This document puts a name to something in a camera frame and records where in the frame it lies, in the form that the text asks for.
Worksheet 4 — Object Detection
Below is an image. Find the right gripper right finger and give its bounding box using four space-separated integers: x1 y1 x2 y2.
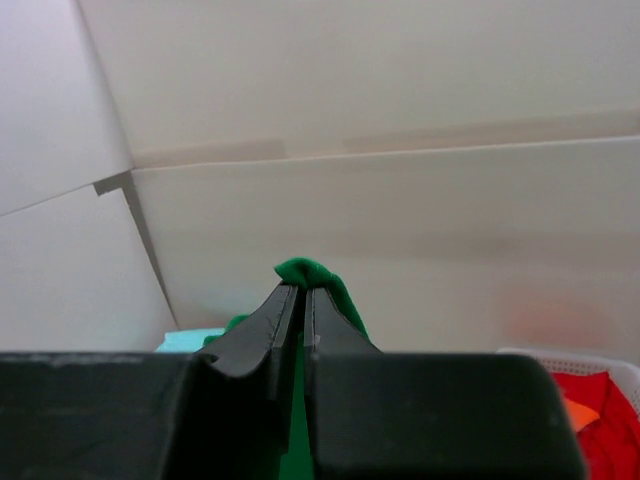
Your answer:
302 284 589 480

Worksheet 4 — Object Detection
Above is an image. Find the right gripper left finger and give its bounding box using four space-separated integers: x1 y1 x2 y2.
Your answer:
1 285 300 479

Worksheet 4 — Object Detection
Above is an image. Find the folded teal t shirt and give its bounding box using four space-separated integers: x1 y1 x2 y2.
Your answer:
155 328 225 353

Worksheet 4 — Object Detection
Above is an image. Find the orange t shirt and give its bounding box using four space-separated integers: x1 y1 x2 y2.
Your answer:
563 397 600 433

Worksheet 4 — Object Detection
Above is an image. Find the red t shirt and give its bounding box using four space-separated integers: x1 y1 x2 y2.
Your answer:
553 372 639 479

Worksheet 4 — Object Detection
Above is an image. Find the white plastic basket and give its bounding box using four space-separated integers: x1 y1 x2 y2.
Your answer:
498 347 640 415

